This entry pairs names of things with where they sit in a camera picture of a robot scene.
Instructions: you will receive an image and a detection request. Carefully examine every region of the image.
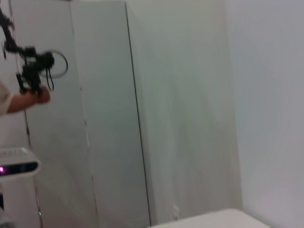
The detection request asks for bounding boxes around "white depth camera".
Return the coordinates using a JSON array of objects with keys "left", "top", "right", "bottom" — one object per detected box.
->
[{"left": 0, "top": 147, "right": 41, "bottom": 183}]

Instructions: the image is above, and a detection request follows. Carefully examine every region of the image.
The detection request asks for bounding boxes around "white cabinet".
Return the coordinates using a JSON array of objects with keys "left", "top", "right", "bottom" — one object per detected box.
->
[{"left": 9, "top": 0, "right": 242, "bottom": 228}]

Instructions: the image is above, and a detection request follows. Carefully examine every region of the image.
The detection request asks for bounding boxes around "black handheld teleoperation device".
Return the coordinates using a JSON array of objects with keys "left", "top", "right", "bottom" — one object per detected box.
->
[{"left": 0, "top": 4, "right": 56, "bottom": 96}]

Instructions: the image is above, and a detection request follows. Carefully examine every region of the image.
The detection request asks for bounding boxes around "person's hand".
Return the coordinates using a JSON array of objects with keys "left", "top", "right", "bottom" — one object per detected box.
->
[{"left": 33, "top": 86, "right": 52, "bottom": 105}]

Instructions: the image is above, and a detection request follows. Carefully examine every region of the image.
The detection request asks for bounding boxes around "grey looped cable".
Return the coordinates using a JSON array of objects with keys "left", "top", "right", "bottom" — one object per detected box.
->
[{"left": 46, "top": 49, "right": 69, "bottom": 91}]

